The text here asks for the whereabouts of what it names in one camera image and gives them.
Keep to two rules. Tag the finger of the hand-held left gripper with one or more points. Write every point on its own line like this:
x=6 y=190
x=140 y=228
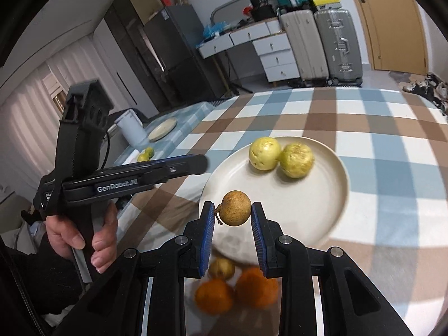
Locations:
x=189 y=166

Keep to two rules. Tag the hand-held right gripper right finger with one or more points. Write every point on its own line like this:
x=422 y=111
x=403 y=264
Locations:
x=259 y=238

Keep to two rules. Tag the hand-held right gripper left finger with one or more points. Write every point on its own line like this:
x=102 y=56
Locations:
x=209 y=238

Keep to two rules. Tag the brown longan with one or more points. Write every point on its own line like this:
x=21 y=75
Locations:
x=222 y=267
x=236 y=208

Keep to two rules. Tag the orange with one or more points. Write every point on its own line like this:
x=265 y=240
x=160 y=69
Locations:
x=213 y=295
x=257 y=287

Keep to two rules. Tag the large cream plate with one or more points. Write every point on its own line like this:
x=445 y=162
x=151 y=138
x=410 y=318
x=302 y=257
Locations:
x=308 y=199

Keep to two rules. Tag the person's left forearm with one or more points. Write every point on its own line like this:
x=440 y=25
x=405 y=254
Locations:
x=45 y=280

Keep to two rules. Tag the person's left hand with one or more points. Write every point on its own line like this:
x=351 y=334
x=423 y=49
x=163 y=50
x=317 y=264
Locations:
x=61 y=232

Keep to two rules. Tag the green lime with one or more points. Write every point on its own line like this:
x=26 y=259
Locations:
x=145 y=154

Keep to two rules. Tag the small cream plate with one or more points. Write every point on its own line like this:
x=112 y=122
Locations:
x=161 y=128

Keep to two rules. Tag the light blue checked tablecloth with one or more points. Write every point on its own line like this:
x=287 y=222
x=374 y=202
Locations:
x=185 y=119

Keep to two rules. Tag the white kettle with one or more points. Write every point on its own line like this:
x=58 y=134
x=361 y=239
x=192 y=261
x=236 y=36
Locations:
x=130 y=126

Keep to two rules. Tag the white curtain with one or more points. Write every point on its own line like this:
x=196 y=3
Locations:
x=28 y=119

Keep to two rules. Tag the smooth yellow guava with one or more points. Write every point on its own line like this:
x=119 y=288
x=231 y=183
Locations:
x=265 y=154

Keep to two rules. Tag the rough yellow guava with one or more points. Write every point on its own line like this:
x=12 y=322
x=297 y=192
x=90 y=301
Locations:
x=296 y=160

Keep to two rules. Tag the dark wardrobe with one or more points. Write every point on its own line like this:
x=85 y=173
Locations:
x=122 y=31

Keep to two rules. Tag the dark grey refrigerator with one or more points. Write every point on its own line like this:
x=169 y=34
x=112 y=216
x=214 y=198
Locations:
x=178 y=42

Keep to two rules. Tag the blue plastic bag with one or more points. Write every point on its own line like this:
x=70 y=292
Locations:
x=215 y=29

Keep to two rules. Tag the white desk with drawers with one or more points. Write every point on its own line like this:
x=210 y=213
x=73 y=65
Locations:
x=273 y=47

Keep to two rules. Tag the large cardboard box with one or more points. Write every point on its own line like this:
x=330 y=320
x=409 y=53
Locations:
x=143 y=0

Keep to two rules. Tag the beige suitcase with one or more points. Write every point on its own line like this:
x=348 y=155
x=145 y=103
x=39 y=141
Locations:
x=302 y=45

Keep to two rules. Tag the person's black jacket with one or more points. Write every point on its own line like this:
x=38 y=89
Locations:
x=12 y=304

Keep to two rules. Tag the silver suitcase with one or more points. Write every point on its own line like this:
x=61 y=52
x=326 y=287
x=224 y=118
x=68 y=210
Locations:
x=337 y=42

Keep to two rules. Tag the yellow and black box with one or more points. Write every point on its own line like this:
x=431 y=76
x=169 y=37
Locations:
x=325 y=2

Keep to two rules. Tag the pile of shoes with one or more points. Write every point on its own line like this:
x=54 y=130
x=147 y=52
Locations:
x=427 y=87

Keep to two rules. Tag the wooden door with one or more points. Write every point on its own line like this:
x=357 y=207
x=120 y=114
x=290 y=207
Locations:
x=392 y=17

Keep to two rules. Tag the grey arched frame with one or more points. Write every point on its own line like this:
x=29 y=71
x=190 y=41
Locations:
x=227 y=2

